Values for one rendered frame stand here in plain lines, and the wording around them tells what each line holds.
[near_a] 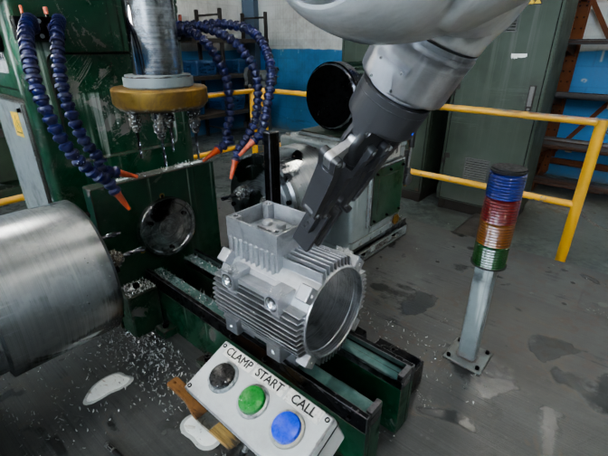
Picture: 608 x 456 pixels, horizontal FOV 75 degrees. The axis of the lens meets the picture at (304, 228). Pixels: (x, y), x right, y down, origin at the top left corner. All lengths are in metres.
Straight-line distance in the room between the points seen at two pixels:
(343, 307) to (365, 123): 0.42
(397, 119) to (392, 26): 0.21
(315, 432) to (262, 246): 0.31
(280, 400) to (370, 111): 0.30
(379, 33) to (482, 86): 3.49
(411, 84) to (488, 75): 3.30
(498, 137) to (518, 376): 2.89
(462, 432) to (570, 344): 0.39
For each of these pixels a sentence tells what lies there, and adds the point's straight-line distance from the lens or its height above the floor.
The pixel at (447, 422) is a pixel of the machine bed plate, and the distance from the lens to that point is 0.82.
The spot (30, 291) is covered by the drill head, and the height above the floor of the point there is 1.09.
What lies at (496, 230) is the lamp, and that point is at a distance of 0.78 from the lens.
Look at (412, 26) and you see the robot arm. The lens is 0.20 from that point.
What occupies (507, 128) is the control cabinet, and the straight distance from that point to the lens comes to 3.66.
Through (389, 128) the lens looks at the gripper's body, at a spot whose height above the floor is 1.34.
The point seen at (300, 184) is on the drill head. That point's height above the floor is 1.10.
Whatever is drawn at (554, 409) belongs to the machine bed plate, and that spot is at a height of 0.80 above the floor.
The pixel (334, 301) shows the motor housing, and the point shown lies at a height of 0.98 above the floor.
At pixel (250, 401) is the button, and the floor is 1.07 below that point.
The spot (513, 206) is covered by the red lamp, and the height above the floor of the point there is 1.16.
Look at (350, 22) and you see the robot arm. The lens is 0.18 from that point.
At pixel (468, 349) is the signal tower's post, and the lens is 0.93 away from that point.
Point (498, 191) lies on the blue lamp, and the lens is 0.75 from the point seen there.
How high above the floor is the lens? 1.41
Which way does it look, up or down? 25 degrees down
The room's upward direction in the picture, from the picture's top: straight up
